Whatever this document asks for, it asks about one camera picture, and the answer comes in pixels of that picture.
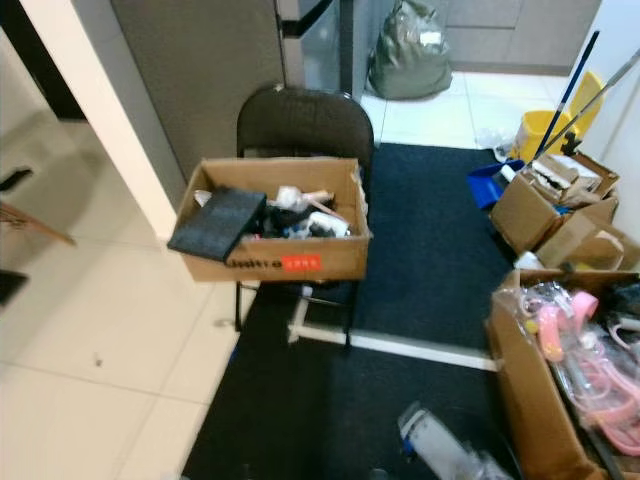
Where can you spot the clear plastic bottle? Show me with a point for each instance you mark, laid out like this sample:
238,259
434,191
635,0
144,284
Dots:
445,445

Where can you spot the grey-green rubbish bag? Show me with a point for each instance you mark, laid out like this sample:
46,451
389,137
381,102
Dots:
408,60

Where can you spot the large cardboard rubbish box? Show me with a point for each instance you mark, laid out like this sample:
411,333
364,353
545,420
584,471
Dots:
530,390

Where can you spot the brown wooden furniture leg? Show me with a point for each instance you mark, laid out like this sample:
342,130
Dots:
35,222

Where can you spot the black flat ribbed pad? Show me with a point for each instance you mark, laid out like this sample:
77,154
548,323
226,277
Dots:
215,225

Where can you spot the grey refrigerator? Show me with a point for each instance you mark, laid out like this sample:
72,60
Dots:
200,70

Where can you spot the black tangled bundle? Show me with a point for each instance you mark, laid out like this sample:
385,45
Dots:
278,225

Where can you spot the small white cylinder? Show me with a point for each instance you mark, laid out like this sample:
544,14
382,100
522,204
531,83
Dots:
288,197

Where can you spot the white plastic item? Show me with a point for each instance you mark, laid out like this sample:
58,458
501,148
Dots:
325,225

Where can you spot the black folding chair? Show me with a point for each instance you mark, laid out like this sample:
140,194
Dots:
305,120

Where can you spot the cardboard box with red label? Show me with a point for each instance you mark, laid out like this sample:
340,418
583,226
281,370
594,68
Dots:
350,258

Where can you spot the dark blue carpet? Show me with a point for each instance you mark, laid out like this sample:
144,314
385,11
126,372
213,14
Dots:
420,260

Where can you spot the white floor strip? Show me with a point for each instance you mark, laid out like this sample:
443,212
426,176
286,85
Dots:
410,345

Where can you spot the blue plastic tray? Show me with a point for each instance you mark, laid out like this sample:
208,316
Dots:
485,185

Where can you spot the clear plastic bag on floor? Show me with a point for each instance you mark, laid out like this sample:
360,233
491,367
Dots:
497,140

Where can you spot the open cardboard box with clutter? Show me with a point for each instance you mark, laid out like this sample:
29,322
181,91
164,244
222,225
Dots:
520,215

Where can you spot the yellow mop bucket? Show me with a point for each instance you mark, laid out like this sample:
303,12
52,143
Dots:
540,130

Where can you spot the grey kitchen cabinets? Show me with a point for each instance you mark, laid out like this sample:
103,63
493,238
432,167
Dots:
510,30

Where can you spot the pink plastic toy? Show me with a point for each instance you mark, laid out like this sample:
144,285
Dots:
555,330

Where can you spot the small empty cardboard box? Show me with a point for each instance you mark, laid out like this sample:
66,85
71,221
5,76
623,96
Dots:
575,240

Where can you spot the pink plastic hangers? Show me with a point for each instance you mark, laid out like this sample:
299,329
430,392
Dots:
610,385

